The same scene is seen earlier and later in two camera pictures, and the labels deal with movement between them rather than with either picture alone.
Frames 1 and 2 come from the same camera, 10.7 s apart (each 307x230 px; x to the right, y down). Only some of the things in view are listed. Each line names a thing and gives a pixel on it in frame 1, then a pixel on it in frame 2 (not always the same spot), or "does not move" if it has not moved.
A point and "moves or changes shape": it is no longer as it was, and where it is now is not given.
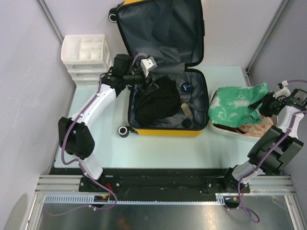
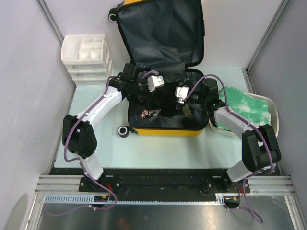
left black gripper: [152, 79] → [147, 94]
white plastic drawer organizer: [86, 57] does not move
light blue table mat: [112, 151] does not move
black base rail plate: [155, 184] does not move
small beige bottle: [186, 109] does not move
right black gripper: [263, 103] → [186, 100]
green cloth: [229, 105] moves or changes shape
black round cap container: [187, 123] does not move
